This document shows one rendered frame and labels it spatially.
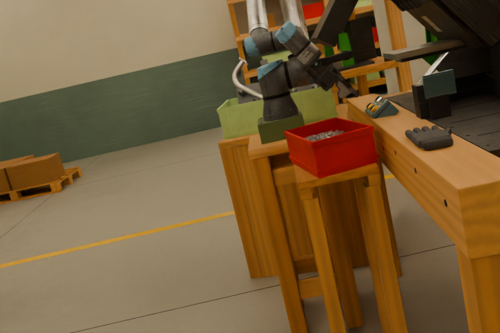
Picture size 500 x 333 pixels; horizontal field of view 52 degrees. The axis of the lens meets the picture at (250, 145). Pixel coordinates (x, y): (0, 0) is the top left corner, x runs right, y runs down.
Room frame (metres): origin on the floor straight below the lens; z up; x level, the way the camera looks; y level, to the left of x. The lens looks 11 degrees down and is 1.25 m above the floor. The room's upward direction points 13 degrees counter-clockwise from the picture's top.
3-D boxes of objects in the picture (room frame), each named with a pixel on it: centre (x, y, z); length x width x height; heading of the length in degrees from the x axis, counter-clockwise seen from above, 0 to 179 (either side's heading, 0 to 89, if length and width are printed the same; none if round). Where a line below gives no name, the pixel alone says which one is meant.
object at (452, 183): (1.67, -0.50, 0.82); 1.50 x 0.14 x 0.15; 175
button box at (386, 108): (1.86, -0.50, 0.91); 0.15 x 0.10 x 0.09; 175
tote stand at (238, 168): (2.84, -0.23, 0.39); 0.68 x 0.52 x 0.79; 75
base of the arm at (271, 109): (2.14, -0.16, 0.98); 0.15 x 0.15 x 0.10
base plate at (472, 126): (1.65, -0.78, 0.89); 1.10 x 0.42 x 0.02; 175
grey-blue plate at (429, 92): (1.57, -0.61, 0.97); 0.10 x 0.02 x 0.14; 85
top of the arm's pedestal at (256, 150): (2.14, -0.16, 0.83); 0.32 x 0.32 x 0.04; 86
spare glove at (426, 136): (1.32, -0.47, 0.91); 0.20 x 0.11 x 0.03; 172
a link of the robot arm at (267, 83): (2.14, -0.16, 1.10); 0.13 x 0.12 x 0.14; 80
